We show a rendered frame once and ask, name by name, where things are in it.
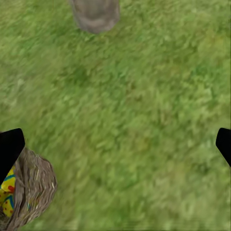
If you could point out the wicker basket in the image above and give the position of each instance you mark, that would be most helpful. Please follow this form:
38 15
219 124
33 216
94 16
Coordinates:
35 184

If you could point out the tree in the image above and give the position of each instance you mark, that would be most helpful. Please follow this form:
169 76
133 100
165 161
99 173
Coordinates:
95 16

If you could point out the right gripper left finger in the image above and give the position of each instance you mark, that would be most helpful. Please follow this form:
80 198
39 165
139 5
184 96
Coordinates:
12 143

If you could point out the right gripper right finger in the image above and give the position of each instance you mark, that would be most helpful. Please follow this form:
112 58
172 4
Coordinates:
223 143

